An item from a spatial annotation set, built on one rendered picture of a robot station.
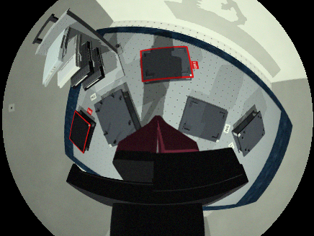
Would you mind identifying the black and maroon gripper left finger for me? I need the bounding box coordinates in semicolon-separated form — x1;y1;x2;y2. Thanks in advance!
115;116;158;153

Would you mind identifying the grey shelf rack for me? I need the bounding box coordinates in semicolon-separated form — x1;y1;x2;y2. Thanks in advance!
37;10;125;92

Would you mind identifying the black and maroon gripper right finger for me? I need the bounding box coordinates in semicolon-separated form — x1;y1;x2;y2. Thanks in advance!
158;115;199;153

